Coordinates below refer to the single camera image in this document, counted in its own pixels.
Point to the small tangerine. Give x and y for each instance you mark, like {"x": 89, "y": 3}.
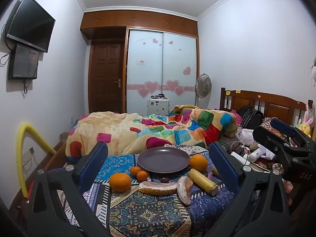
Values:
{"x": 142, "y": 175}
{"x": 135, "y": 171}

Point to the brown wooden door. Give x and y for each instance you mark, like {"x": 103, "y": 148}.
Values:
{"x": 106, "y": 76}

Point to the person's right hand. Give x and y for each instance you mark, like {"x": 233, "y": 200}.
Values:
{"x": 287, "y": 187}

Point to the pink floral cloth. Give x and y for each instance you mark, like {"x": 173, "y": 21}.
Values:
{"x": 248, "y": 137}

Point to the sliding wardrobe with pink hearts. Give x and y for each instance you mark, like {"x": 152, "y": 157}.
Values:
{"x": 163, "y": 71}

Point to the small wall monitor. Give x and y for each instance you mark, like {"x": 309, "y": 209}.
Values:
{"x": 23, "y": 61}

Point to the peeled pink pomelo segment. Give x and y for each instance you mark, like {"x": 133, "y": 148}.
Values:
{"x": 185, "y": 190}

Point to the white plastic bottle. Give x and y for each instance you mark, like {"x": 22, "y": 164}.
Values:
{"x": 255, "y": 154}

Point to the red jujube date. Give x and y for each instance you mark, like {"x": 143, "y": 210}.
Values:
{"x": 165, "y": 179}

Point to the large orange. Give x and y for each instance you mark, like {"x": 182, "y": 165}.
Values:
{"x": 198, "y": 163}
{"x": 120, "y": 182}

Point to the black wall television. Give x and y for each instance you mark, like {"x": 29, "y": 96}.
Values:
{"x": 30, "y": 24}

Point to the yellow chick plush toy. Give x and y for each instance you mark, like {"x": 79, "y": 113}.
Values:
{"x": 305, "y": 128}

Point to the white power strip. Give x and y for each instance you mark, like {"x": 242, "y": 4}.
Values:
{"x": 239, "y": 156}

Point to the yellow corn cob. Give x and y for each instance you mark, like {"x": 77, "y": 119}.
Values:
{"x": 203, "y": 181}

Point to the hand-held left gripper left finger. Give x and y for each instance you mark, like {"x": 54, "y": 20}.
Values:
{"x": 95, "y": 164}

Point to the wooden overhead cabinet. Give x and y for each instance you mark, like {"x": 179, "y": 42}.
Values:
{"x": 138, "y": 19}

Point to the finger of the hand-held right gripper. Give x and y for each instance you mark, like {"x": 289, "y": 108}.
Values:
{"x": 284, "y": 126}
{"x": 269, "y": 137}

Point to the white hard suitcase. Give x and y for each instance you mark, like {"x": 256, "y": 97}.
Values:
{"x": 158, "y": 106}

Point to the wooden bed headboard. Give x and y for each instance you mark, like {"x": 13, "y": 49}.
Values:
{"x": 266, "y": 103}

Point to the yellow foam tube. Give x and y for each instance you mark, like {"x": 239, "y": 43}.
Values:
{"x": 23, "y": 148}

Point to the colourful patchwork blanket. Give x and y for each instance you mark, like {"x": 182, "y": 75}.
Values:
{"x": 138, "y": 130}

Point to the pomelo segment with yellow peel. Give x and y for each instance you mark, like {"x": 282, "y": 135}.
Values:
{"x": 155, "y": 188}

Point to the dark brown round plate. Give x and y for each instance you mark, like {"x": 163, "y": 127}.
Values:
{"x": 163, "y": 160}

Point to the black backpack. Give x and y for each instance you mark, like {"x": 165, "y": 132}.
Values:
{"x": 251, "y": 117}

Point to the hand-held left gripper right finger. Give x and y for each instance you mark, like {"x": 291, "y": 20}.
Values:
{"x": 223, "y": 165}

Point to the wall power socket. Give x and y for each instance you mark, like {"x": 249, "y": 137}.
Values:
{"x": 31, "y": 150}

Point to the polka dot cloth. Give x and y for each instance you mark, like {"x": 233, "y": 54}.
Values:
{"x": 190, "y": 149}

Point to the standing electric fan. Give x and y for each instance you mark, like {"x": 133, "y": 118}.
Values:
{"x": 203, "y": 86}

